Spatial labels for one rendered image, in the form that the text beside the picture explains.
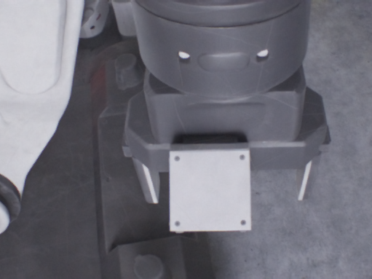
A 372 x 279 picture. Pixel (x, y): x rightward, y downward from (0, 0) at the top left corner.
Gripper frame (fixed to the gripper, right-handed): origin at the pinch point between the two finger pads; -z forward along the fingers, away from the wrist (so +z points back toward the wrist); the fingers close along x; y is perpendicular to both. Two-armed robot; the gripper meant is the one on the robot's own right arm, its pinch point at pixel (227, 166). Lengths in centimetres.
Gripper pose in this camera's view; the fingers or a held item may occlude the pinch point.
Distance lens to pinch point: 35.2
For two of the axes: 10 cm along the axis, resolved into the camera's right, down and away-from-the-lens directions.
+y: 0.3, -7.7, 6.4
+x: 10.0, -0.2, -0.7
